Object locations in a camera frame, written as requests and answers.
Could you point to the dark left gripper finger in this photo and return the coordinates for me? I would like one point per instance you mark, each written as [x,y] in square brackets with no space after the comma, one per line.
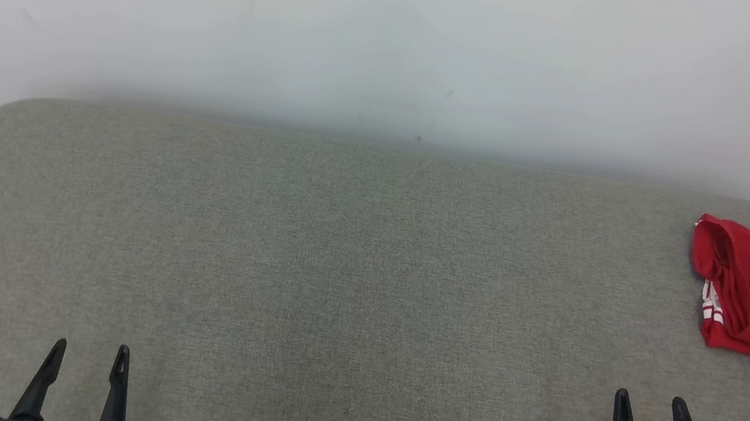
[38,390]
[115,403]

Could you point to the grey fabric sofa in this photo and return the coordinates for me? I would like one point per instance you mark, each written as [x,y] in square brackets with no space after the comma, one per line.
[330,294]

